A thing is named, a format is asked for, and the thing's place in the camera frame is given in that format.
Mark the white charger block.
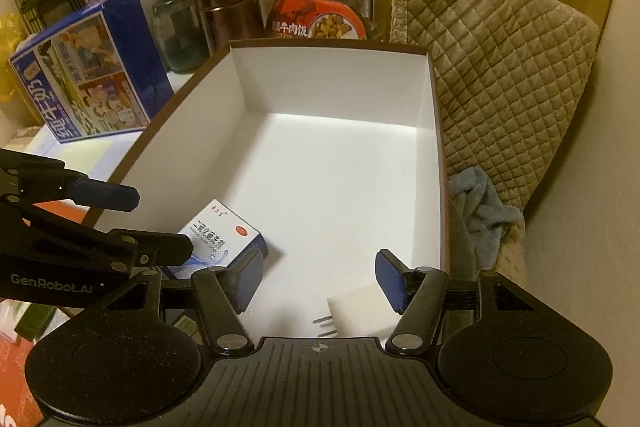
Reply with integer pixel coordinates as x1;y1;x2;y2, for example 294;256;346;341
311;284;398;343

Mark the blue medicine box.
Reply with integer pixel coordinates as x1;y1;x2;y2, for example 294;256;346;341
165;199;269;280

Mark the pastel checkered tablecloth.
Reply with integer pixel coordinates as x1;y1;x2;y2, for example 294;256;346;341
19;70;196;183

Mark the blue towel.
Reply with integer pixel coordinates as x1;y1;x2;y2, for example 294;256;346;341
449;167;524;271

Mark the blue milk carton box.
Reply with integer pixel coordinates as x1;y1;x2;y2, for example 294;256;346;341
9;0;174;143

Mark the red Motul cardboard sheet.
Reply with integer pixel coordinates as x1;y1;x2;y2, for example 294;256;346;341
0;200;91;427

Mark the yellow plastic bag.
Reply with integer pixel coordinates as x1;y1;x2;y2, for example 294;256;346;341
0;13;43;126

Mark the brown shoe box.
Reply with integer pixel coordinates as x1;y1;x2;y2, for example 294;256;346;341
85;39;447;339

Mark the green glass jar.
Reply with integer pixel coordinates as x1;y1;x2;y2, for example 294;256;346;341
152;0;209;74

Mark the quilted beige chair cover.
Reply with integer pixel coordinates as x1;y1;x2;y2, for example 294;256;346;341
389;0;600;210

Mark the brown thermos jar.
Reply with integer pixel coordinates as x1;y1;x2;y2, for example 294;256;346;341
195;0;265;54

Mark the red instant rice bowl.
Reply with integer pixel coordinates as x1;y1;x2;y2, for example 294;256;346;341
266;0;368;40

